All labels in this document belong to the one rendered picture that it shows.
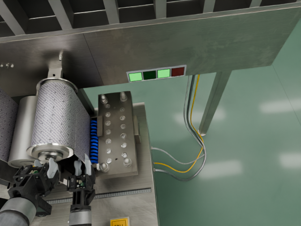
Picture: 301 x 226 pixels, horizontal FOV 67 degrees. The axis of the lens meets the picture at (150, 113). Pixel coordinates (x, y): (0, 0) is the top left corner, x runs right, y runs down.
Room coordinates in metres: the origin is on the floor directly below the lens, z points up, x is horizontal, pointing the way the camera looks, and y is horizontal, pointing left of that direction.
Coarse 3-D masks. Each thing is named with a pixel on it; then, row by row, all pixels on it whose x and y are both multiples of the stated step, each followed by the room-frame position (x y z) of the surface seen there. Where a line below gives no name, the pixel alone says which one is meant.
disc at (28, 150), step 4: (36, 144) 0.28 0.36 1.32; (40, 144) 0.28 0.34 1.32; (44, 144) 0.28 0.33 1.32; (48, 144) 0.28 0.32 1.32; (52, 144) 0.28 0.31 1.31; (56, 144) 0.28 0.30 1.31; (60, 144) 0.28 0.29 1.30; (28, 148) 0.28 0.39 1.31; (32, 148) 0.28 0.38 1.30; (64, 148) 0.28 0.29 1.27; (68, 148) 0.28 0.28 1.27; (72, 148) 0.28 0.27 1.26; (28, 152) 0.28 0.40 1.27; (72, 152) 0.28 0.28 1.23; (32, 156) 0.28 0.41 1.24; (68, 156) 0.28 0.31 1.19
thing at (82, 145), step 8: (80, 104) 0.50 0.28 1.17; (80, 112) 0.47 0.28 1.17; (80, 120) 0.44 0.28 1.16; (88, 120) 0.49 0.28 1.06; (80, 128) 0.40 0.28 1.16; (88, 128) 0.45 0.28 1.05; (80, 136) 0.37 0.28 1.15; (88, 136) 0.41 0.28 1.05; (80, 144) 0.34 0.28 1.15; (88, 144) 0.38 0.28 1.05; (80, 152) 0.31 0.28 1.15; (88, 152) 0.34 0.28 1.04
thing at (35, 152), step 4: (72, 88) 0.53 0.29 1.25; (36, 148) 0.28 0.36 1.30; (40, 148) 0.27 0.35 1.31; (44, 148) 0.27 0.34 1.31; (48, 148) 0.27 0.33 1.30; (52, 148) 0.27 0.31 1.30; (56, 148) 0.27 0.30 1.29; (60, 148) 0.28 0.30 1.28; (32, 152) 0.27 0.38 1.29; (36, 152) 0.27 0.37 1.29; (64, 152) 0.27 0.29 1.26; (68, 152) 0.27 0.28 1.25; (36, 156) 0.27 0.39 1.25; (64, 156) 0.27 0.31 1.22
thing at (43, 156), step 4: (40, 152) 0.27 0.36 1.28; (44, 152) 0.27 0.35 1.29; (48, 152) 0.27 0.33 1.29; (52, 152) 0.27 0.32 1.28; (56, 152) 0.27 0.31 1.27; (60, 152) 0.27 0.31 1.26; (40, 156) 0.26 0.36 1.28; (44, 156) 0.26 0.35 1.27; (48, 156) 0.26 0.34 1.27; (52, 156) 0.26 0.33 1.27; (56, 156) 0.26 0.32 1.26; (60, 156) 0.26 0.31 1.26; (40, 160) 0.26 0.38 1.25; (44, 160) 0.26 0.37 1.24; (48, 160) 0.26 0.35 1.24; (56, 160) 0.26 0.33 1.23; (60, 160) 0.26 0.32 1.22
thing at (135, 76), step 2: (130, 74) 0.60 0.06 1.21; (132, 74) 0.60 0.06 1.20; (134, 74) 0.60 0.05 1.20; (136, 74) 0.60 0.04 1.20; (138, 74) 0.60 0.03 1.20; (140, 74) 0.60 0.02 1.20; (130, 76) 0.60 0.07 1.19; (132, 76) 0.60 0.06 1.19; (134, 76) 0.60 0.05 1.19; (136, 76) 0.60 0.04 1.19; (138, 76) 0.60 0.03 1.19; (140, 76) 0.60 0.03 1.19; (130, 78) 0.60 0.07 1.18; (132, 78) 0.60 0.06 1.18; (134, 78) 0.60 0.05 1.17; (136, 78) 0.60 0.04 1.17; (138, 78) 0.60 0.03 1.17; (140, 78) 0.60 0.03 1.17; (130, 80) 0.60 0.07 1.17; (132, 80) 0.60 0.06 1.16; (134, 80) 0.60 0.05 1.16; (136, 80) 0.60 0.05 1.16
